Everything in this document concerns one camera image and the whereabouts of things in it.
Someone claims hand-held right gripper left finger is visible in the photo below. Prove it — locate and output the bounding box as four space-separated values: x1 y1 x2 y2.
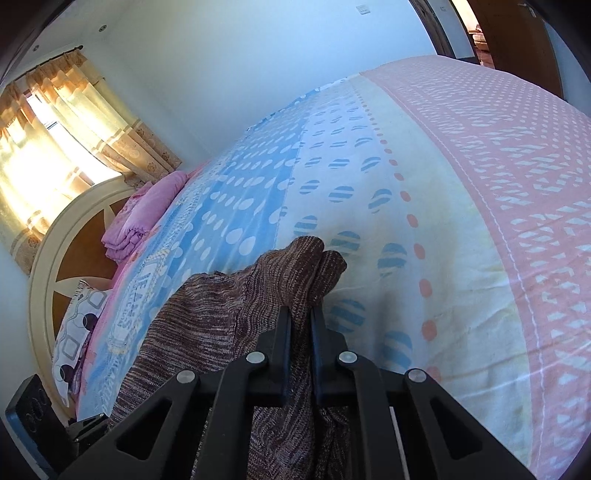
58 305 293 480

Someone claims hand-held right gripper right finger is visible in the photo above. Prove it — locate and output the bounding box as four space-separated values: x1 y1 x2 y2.
310 306 539 480

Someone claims brown knit sweater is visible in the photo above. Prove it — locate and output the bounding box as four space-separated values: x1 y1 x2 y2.
106 235 352 480

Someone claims blue polka dot bed sheet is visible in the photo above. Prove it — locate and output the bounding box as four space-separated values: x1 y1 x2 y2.
74 54 591 480

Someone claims folded pink quilt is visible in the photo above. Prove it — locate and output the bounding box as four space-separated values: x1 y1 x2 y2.
102 171 190 265

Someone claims white patterned pillow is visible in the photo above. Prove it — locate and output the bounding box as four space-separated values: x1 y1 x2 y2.
52 280 110 408

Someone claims cream wooden headboard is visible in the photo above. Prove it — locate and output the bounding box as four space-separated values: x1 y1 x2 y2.
28 178 139 407

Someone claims black speaker box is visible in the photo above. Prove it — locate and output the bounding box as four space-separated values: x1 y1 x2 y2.
4 375 70 480

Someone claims beige patterned curtain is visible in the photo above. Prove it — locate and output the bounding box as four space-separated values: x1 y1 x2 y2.
0 48 183 278

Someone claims brown wooden door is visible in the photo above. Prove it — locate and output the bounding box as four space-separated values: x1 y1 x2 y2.
475 0 578 100

